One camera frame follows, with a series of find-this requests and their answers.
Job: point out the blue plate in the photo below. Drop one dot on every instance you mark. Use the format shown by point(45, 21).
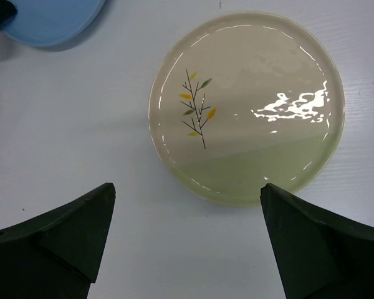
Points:
point(46, 23)

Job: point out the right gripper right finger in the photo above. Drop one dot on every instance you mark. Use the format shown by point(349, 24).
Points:
point(319, 254)

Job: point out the beige green leaf plate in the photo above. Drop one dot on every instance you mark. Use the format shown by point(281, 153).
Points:
point(244, 100)

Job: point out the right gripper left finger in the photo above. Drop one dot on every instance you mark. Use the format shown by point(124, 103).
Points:
point(58, 253)

